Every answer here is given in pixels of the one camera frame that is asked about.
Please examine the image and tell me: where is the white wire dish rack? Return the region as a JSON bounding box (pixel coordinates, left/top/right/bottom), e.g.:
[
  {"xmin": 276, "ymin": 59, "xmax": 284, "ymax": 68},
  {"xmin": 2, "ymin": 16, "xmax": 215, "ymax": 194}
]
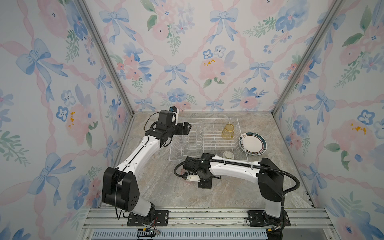
[{"xmin": 169, "ymin": 118, "xmax": 248, "ymax": 162}]

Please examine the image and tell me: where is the aluminium frame post right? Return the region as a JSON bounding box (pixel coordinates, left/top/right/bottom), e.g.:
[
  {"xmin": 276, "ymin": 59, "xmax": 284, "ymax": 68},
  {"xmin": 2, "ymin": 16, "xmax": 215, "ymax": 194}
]
[{"xmin": 272, "ymin": 0, "xmax": 345, "ymax": 117}]

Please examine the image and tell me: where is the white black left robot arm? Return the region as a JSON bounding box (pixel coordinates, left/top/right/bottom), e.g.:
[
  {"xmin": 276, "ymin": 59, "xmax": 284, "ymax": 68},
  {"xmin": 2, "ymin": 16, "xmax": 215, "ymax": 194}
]
[{"xmin": 102, "ymin": 106, "xmax": 192, "ymax": 218}]

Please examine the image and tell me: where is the aluminium frame post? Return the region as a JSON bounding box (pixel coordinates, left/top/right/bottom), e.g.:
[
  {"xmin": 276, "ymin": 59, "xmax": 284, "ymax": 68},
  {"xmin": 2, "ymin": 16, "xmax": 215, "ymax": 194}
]
[
  {"xmin": 272, "ymin": 0, "xmax": 345, "ymax": 117},
  {"xmin": 74, "ymin": 0, "xmax": 134, "ymax": 117}
]

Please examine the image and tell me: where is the small white bowl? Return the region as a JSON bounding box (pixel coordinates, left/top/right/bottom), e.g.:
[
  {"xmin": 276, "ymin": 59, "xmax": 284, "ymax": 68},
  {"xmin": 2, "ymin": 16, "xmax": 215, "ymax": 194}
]
[{"xmin": 222, "ymin": 151, "xmax": 235, "ymax": 160}]

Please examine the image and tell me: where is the yellow plastic cup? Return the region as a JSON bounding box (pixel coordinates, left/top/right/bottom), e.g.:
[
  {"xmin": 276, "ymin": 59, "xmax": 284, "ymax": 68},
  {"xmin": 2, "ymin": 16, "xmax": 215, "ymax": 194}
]
[{"xmin": 222, "ymin": 124, "xmax": 235, "ymax": 140}]

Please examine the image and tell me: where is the grey vent grille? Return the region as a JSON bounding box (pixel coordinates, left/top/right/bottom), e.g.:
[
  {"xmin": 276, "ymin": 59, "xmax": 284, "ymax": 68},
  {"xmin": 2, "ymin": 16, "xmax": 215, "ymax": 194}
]
[{"xmin": 90, "ymin": 229, "xmax": 269, "ymax": 240}]

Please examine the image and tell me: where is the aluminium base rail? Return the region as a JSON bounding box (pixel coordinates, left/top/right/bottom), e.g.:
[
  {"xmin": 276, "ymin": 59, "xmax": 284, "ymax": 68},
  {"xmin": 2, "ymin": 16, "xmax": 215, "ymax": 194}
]
[{"xmin": 78, "ymin": 206, "xmax": 339, "ymax": 240}]

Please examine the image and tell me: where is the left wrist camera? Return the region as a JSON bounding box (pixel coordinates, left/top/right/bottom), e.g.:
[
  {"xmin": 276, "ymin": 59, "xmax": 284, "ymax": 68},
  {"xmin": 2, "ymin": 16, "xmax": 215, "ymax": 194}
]
[{"xmin": 169, "ymin": 106, "xmax": 180, "ymax": 125}]

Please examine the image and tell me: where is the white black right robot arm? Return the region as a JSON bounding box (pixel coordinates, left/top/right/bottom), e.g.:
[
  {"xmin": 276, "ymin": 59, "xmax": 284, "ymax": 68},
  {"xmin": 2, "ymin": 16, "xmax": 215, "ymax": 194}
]
[{"xmin": 181, "ymin": 154, "xmax": 285, "ymax": 228}]

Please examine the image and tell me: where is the aluminium frame post left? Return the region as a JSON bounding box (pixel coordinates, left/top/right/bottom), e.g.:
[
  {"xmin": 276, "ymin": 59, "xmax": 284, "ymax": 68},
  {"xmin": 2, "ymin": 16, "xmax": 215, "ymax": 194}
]
[{"xmin": 74, "ymin": 0, "xmax": 134, "ymax": 117}]

